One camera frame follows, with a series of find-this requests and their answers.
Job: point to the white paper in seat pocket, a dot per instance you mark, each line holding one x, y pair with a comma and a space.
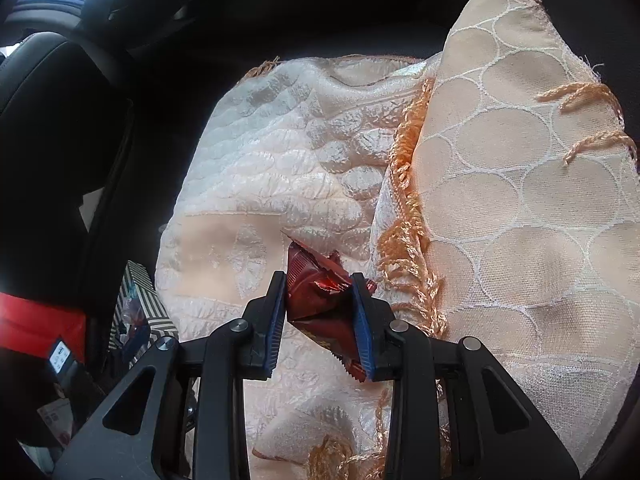
92, 210

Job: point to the chevron patterned box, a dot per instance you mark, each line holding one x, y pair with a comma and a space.
142, 295

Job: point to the black car front seat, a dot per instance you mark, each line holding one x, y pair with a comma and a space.
50, 160

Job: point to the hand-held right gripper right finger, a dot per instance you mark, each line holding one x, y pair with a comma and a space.
363, 345

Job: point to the black car door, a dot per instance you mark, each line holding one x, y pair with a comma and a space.
250, 10

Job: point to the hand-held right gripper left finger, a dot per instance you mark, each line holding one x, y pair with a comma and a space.
276, 345

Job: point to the red bag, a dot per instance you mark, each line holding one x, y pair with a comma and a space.
35, 325

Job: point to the peach fringed blanket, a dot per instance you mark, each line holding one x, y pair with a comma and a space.
500, 210

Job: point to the red foil snack wrapper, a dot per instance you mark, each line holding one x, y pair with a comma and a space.
315, 300

